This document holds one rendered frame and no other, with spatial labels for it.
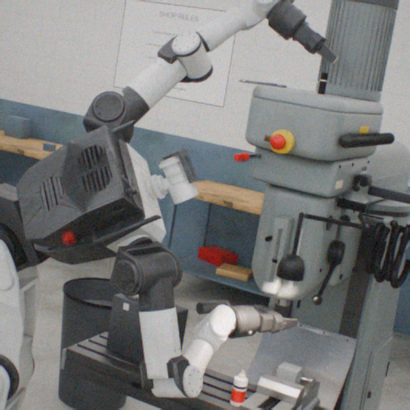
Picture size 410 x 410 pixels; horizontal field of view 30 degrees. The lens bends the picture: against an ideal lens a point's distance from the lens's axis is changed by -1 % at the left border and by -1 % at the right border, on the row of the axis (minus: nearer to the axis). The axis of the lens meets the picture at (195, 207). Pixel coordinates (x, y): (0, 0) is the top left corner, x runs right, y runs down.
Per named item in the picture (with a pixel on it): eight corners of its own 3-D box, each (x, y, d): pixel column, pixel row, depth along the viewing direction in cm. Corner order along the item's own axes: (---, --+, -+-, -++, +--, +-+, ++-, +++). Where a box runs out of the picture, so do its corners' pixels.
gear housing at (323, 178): (331, 198, 202) (338, 161, 200) (247, 179, 213) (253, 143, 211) (366, 189, 232) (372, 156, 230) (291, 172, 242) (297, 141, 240)
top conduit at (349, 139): (350, 149, 192) (353, 135, 191) (335, 146, 194) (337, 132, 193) (393, 145, 231) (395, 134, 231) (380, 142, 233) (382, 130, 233)
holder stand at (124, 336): (157, 371, 243) (166, 311, 239) (105, 347, 255) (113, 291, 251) (180, 362, 253) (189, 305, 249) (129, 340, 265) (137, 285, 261)
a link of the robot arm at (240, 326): (252, 328, 211) (220, 331, 204) (231, 345, 218) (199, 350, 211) (238, 291, 216) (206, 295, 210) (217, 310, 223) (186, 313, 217)
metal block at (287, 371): (293, 391, 223) (297, 372, 222) (274, 384, 226) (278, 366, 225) (299, 386, 228) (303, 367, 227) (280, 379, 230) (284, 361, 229)
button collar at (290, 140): (289, 155, 194) (293, 132, 193) (267, 150, 197) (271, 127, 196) (292, 155, 196) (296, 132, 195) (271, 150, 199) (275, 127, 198)
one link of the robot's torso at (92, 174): (13, 272, 180) (149, 217, 173) (-9, 150, 194) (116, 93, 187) (73, 299, 207) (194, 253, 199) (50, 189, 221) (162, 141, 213)
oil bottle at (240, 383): (239, 407, 226) (246, 373, 224) (227, 403, 228) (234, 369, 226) (245, 403, 229) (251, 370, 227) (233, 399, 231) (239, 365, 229)
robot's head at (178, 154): (165, 193, 197) (189, 184, 193) (151, 162, 196) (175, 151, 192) (177, 186, 202) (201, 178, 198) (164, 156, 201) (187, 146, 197)
